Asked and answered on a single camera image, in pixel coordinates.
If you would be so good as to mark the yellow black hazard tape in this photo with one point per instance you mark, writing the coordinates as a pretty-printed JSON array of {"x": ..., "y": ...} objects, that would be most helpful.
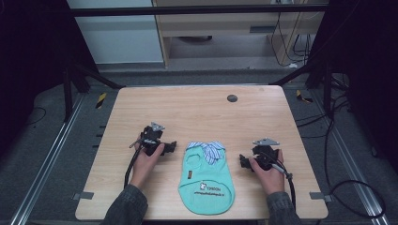
[
  {"x": 303, "y": 97},
  {"x": 100, "y": 100}
]

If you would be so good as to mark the person's left hand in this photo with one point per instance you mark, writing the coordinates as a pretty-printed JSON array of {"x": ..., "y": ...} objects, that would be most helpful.
[{"x": 144, "y": 165}]

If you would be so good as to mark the mint green pet shirt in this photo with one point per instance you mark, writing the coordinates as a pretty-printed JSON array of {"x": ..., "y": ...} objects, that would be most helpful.
[{"x": 206, "y": 184}]

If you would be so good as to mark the grey round table grommet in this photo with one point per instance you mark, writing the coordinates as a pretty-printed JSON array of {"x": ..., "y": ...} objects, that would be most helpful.
[{"x": 232, "y": 98}]

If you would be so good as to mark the light wooden desk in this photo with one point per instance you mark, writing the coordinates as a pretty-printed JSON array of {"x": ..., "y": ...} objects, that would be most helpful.
[{"x": 219, "y": 26}]

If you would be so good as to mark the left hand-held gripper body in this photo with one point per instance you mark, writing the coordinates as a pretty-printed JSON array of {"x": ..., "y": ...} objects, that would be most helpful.
[{"x": 150, "y": 137}]

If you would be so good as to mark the person's right hand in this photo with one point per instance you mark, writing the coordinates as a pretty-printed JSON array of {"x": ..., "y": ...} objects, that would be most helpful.
[{"x": 270, "y": 178}]

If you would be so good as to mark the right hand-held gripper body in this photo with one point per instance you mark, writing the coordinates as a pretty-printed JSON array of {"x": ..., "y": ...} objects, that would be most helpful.
[{"x": 266, "y": 153}]

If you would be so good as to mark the black curtain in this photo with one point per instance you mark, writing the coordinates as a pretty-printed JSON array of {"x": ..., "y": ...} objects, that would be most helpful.
[
  {"x": 31, "y": 62},
  {"x": 366, "y": 68}
]

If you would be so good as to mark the aluminium floor rail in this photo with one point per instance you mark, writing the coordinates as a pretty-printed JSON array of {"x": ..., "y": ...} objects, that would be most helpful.
[
  {"x": 47, "y": 159},
  {"x": 353, "y": 162}
]

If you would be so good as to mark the grey metal table bracket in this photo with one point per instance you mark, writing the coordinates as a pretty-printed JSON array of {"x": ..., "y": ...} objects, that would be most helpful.
[
  {"x": 83, "y": 196},
  {"x": 319, "y": 196}
]

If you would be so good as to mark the black metal frame stand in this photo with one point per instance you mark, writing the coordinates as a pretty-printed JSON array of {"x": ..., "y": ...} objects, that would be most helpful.
[
  {"x": 70, "y": 90},
  {"x": 325, "y": 84}
]

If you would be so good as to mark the black horizontal frame bar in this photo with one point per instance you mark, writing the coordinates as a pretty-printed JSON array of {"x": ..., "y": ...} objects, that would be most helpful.
[{"x": 194, "y": 10}]

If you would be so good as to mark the white cabinet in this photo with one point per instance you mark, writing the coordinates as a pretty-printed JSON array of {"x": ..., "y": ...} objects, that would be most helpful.
[{"x": 122, "y": 37}]

